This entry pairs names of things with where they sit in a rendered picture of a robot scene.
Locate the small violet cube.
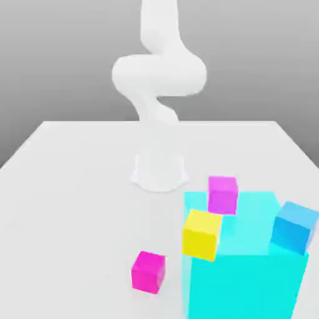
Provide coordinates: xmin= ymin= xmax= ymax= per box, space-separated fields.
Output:
xmin=207 ymin=175 xmax=239 ymax=216

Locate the small yellow cube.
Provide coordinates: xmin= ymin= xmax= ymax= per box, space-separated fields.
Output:
xmin=181 ymin=209 xmax=223 ymax=262

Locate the large cyan box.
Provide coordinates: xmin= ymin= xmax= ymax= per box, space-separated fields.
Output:
xmin=181 ymin=191 xmax=310 ymax=319

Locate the small blue cube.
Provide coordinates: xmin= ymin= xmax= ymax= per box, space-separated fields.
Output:
xmin=270 ymin=201 xmax=319 ymax=257

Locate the small magenta cube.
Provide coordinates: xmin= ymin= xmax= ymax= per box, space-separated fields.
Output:
xmin=131 ymin=250 xmax=166 ymax=295

